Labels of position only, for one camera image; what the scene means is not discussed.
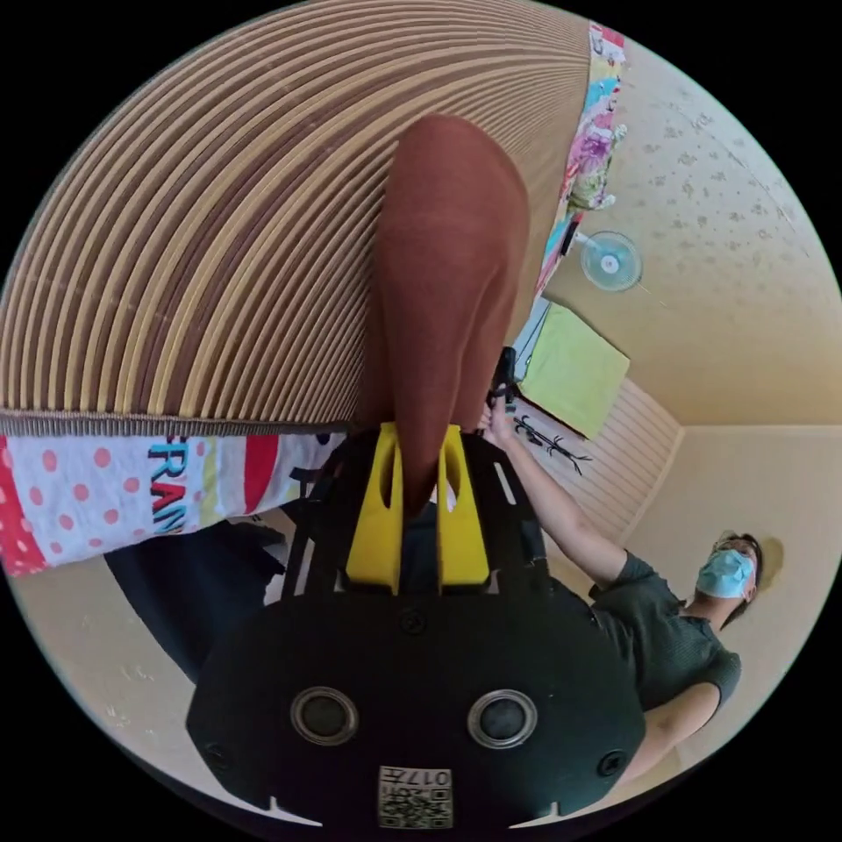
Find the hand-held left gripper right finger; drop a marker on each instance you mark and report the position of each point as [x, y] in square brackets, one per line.
[464, 539]

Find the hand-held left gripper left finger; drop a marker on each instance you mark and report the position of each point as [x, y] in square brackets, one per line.
[373, 526]

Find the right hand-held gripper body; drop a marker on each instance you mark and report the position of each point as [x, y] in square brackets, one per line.
[505, 371]

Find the brown pants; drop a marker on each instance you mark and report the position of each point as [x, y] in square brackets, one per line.
[447, 263]

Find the person's left forearm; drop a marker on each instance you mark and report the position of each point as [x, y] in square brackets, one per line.
[671, 730]

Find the person's right forearm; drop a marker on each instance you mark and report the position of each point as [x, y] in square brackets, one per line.
[546, 490]

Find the person's right hand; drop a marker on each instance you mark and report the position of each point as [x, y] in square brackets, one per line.
[496, 424]

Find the window with green curtain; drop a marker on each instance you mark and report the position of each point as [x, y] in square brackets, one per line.
[575, 368]

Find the person's body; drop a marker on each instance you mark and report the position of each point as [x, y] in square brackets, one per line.
[664, 645]

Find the bed with woven mat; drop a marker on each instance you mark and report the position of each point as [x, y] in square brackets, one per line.
[197, 230]

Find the white wall fan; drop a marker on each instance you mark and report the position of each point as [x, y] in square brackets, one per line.
[610, 262]

